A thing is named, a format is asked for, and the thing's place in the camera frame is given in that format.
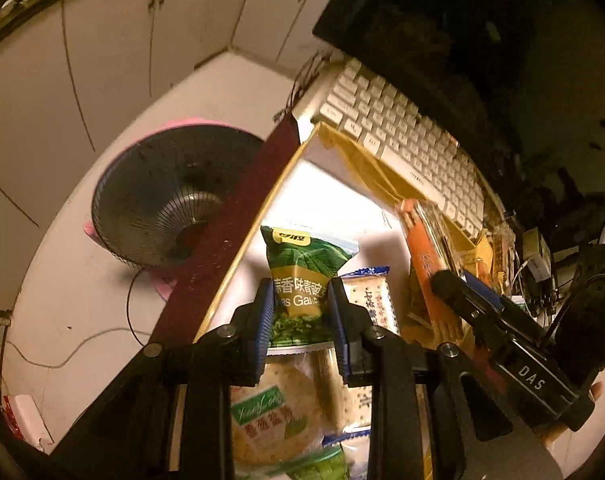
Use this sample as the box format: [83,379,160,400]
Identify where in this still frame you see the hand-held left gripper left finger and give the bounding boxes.
[47,277,276,480]

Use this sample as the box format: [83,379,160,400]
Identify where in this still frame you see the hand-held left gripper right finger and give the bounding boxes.
[327,277,563,480]

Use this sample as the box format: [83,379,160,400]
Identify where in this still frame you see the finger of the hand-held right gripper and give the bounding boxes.
[462,270,514,320]
[431,270,485,323]

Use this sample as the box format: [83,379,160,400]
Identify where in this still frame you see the orange grain cracker packet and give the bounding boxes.
[396,199,465,343]

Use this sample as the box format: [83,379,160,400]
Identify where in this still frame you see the green pea snack packet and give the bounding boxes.
[270,445,353,480]
[260,225,360,348]

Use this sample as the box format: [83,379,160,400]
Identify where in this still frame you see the cardboard box with yellow tape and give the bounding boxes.
[192,122,483,480]

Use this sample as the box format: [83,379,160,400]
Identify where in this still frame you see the person's right hand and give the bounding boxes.
[537,382,604,453]

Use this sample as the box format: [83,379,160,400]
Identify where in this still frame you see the pile of mixed snack packets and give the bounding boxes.
[475,210,518,296]

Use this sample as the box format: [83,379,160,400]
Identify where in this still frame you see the blue edged cracker packet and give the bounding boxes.
[322,347,373,448]
[339,266,400,336]

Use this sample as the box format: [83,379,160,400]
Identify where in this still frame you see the small white green box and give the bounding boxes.
[521,227,555,306]

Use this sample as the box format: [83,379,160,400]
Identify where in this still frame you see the round cracker packet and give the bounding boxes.
[231,350,328,466]

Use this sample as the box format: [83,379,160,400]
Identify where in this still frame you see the white computer keyboard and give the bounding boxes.
[312,57,488,238]

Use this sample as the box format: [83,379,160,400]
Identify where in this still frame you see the pink electric fan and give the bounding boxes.
[84,117,266,303]

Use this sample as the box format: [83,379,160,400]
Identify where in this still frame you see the black computer monitor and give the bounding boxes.
[312,0,605,201]

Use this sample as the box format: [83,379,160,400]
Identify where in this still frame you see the white lower kitchen cabinets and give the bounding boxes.
[0,0,343,231]

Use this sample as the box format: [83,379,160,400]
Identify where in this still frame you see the black fan cable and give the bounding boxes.
[2,267,153,368]

